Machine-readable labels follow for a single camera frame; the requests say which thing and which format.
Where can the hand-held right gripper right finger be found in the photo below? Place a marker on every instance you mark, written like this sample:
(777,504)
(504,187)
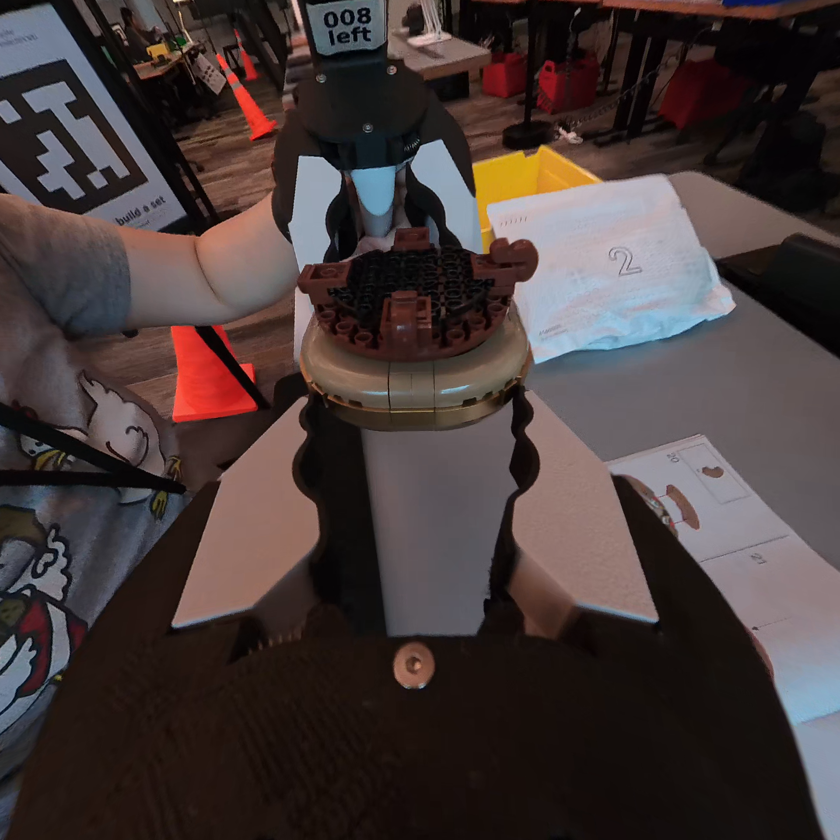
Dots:
(584,531)

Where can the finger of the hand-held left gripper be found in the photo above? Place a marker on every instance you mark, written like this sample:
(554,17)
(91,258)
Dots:
(312,203)
(456,203)

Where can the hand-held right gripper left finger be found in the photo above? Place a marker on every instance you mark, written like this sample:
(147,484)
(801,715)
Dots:
(249,538)

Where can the round tan brown brick model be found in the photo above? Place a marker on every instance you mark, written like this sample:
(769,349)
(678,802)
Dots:
(394,380)

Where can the person's left forearm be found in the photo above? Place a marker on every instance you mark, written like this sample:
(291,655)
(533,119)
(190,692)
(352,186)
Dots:
(210,275)

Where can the grey desk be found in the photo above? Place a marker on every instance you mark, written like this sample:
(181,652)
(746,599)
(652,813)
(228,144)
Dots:
(656,407)

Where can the yellow plastic bin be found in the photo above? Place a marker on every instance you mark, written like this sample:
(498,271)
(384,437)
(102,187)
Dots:
(518,177)

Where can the black pole stand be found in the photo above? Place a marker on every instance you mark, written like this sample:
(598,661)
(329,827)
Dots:
(531,134)

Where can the orange traffic cone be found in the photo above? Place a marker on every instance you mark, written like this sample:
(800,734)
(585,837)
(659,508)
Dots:
(247,62)
(210,380)
(253,111)

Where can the red plastic crate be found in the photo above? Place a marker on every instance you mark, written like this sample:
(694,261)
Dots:
(568,85)
(705,95)
(505,75)

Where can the building instruction booklet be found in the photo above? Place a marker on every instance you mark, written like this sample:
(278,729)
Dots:
(741,525)

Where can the white printed paper bag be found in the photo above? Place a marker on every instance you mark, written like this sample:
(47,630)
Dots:
(623,282)

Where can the black white marker sign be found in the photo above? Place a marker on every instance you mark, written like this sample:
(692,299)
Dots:
(72,131)

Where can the grey printed t-shirt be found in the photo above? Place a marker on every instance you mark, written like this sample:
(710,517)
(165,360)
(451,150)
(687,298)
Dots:
(39,367)

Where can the wooden table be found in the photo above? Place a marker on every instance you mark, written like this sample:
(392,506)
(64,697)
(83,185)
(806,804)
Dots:
(722,8)

